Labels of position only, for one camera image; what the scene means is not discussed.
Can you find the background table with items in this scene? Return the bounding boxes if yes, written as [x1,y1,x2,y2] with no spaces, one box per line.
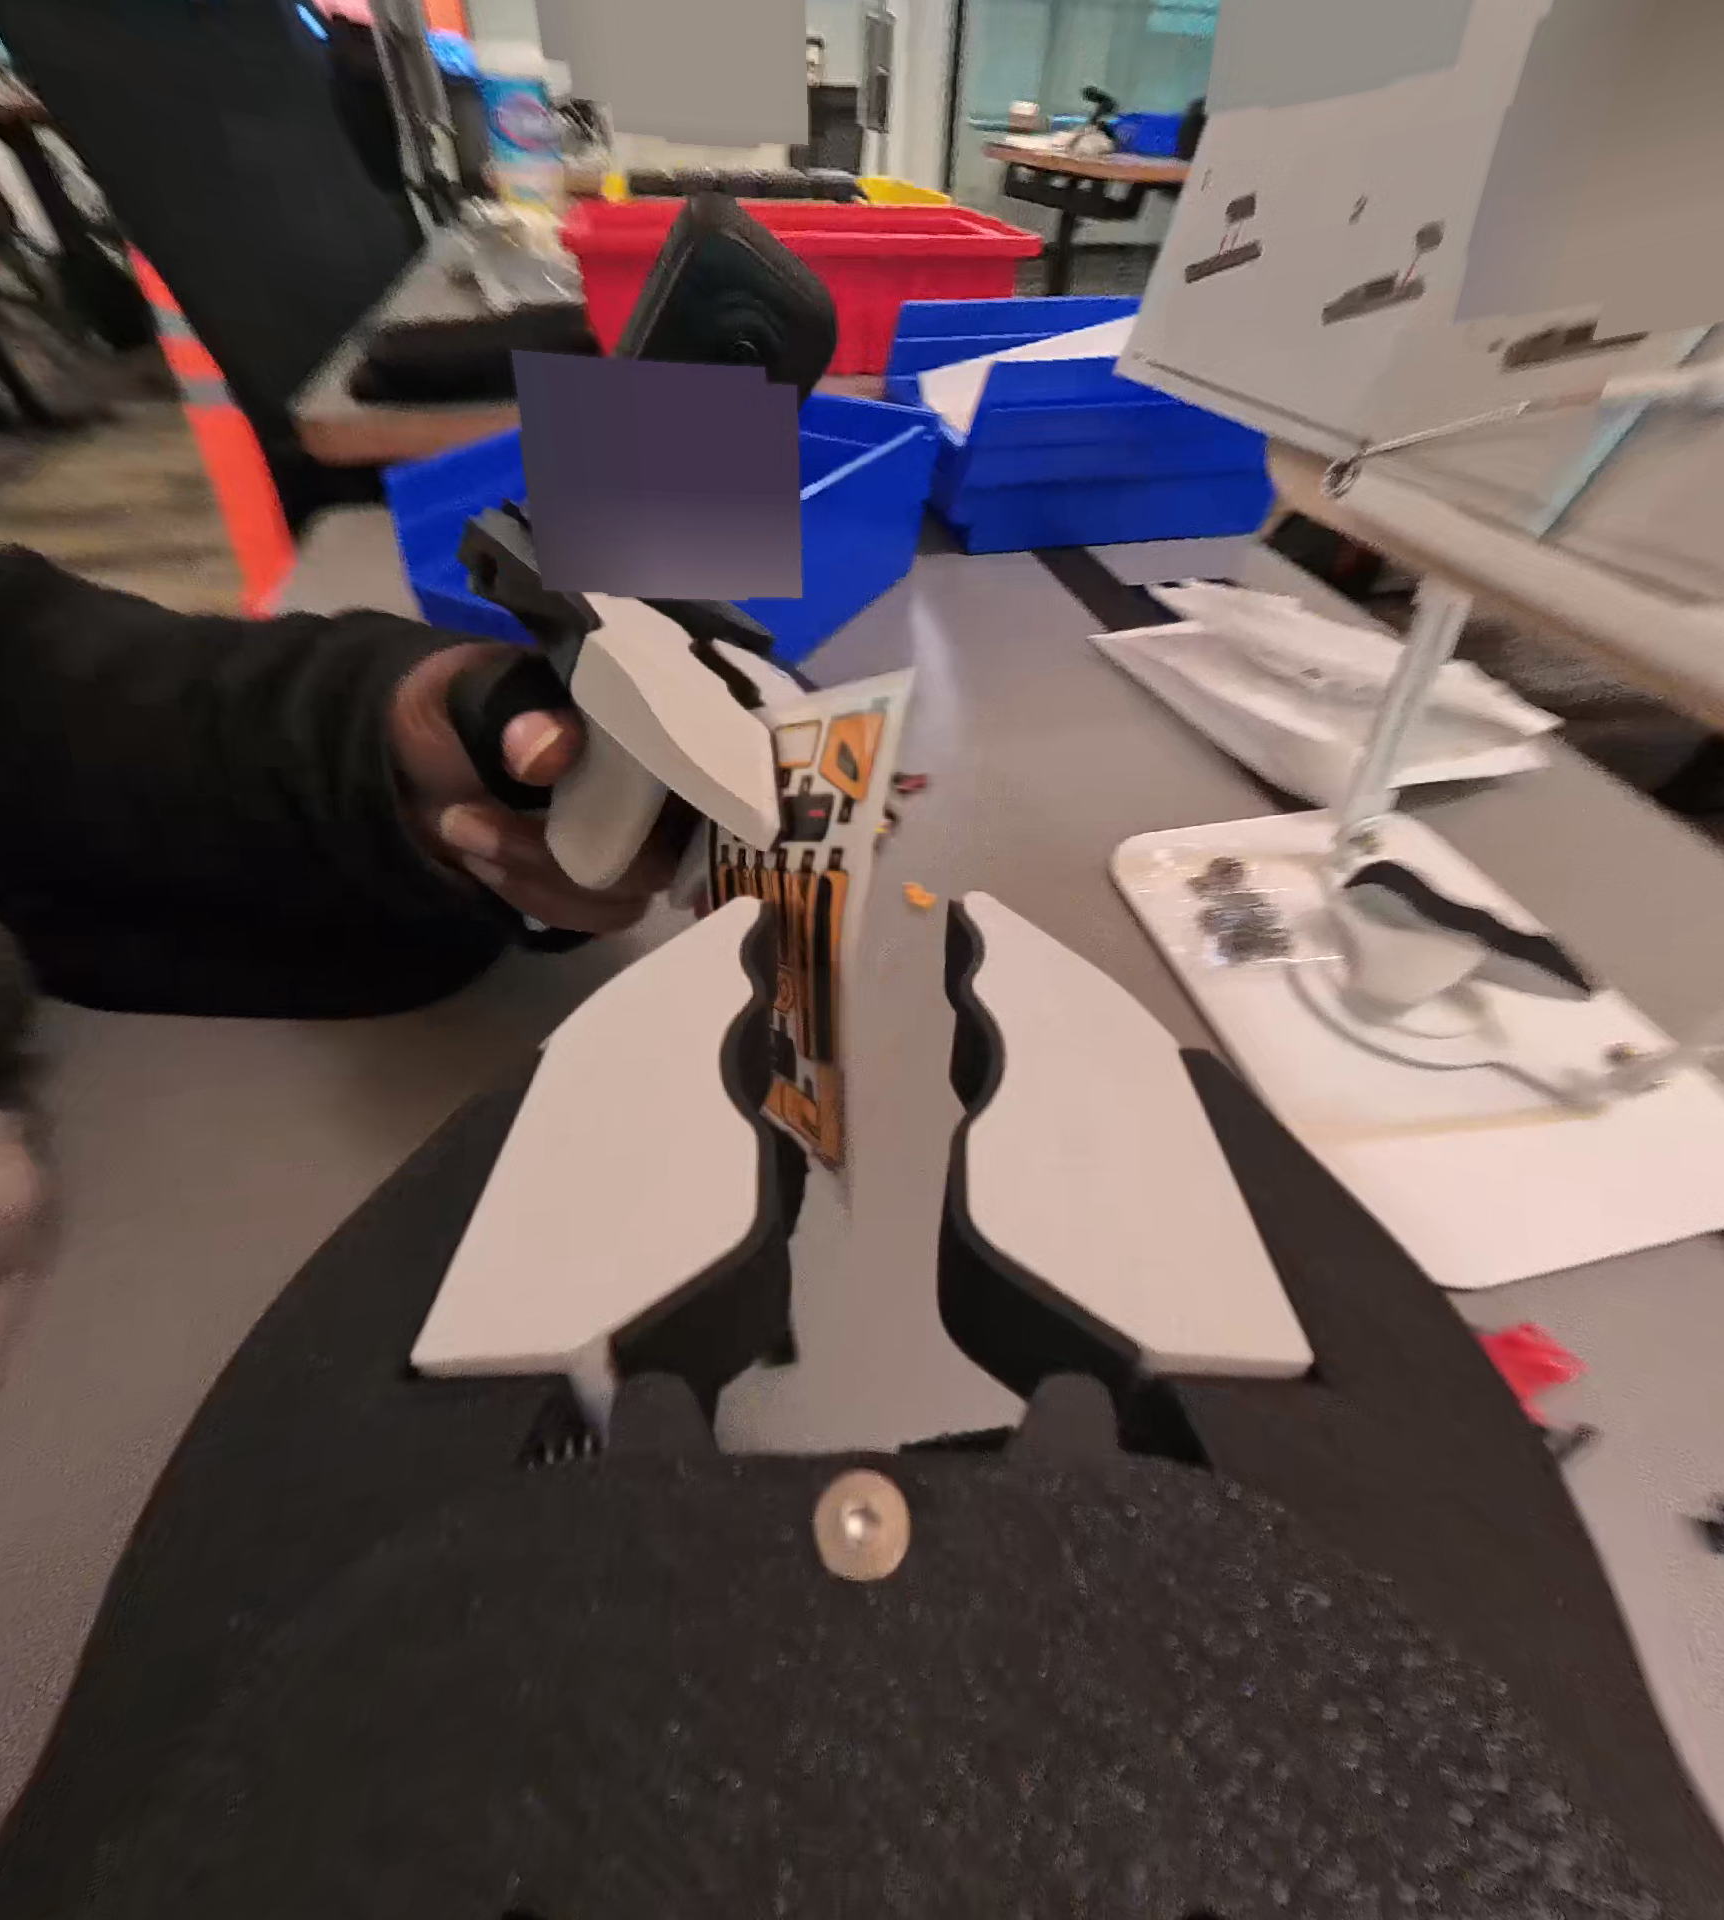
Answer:
[982,90,1198,298]

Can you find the grey desk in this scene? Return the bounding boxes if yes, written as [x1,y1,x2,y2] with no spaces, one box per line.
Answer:
[0,509,1724,1920]

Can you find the black standing panel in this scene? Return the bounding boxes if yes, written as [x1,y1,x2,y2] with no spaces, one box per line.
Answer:
[0,0,432,530]

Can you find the orange and black sticker sheet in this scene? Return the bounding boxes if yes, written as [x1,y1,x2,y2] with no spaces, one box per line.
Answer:
[700,665,919,1175]

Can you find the grey black-edged plastic part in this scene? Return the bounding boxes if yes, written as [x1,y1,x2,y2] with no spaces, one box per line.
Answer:
[1324,858,1596,1025]

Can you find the blue storage bin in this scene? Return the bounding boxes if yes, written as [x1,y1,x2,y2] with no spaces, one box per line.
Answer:
[382,391,941,665]
[927,472,1275,559]
[888,294,1275,498]

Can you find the red storage bin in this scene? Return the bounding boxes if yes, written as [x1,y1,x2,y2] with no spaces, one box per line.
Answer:
[558,197,1048,379]

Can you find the white plastic bags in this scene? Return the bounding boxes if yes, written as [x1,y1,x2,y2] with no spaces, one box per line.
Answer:
[1089,582,1564,808]

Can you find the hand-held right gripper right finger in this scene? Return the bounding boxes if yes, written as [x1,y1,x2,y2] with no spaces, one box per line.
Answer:
[935,890,1317,1385]

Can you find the person's left forearm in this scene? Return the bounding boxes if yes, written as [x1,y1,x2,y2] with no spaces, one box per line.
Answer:
[0,492,504,1025]

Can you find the white stand base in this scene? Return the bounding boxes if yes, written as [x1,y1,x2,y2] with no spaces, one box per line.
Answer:
[1105,806,1724,1295]

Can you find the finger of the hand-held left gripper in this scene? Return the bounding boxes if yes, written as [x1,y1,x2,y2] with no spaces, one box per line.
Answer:
[566,587,789,854]

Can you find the person's left hand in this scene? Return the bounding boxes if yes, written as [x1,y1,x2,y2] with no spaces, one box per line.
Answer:
[393,642,687,940]

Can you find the white stand tray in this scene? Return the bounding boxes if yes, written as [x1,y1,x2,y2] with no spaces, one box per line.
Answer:
[1270,441,1724,790]

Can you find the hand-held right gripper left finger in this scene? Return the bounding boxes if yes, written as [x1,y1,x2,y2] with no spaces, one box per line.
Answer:
[406,894,808,1381]

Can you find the wipes canister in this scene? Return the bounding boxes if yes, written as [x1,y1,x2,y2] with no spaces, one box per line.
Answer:
[475,42,568,216]

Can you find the orange safety cone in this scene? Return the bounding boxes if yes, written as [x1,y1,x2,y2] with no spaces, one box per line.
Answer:
[123,243,300,620]

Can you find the clear bag of small parts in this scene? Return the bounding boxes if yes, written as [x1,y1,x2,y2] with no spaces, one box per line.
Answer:
[1188,852,1302,972]

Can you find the white paper sheet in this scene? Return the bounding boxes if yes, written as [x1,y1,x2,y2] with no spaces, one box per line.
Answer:
[934,318,1155,440]

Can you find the red brick piece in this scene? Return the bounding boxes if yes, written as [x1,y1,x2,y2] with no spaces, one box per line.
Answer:
[1474,1319,1588,1399]

